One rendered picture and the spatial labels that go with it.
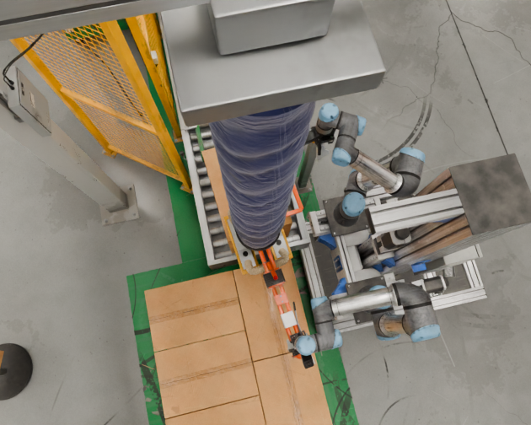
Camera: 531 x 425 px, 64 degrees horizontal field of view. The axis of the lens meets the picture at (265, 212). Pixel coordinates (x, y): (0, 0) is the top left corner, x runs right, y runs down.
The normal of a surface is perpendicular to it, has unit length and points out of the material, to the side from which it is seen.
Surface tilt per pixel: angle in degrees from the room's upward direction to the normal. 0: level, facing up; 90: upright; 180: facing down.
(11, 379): 0
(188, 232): 0
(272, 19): 90
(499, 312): 0
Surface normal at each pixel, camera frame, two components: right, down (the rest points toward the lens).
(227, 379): 0.01, -0.25
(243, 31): 0.23, 0.94
